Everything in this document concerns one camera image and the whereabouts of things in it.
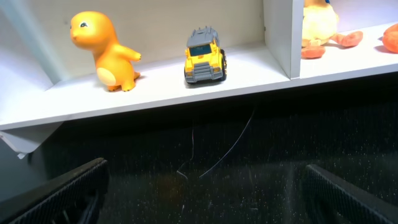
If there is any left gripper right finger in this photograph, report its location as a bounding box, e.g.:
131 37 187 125
303 164 398 224

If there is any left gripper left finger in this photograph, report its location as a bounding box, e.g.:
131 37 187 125
0 157 110 224

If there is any orange toy dinosaur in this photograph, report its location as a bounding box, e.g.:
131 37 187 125
70 11 142 93

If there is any grey and yellow toy truck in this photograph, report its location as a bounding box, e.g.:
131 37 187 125
183 26 228 85

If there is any white shelf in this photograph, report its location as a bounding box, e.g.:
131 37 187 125
0 0 398 159

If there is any white plush goose with hat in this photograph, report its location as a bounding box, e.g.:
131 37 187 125
381 23 398 54

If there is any yellow plush duck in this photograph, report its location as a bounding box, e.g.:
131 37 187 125
300 0 364 60

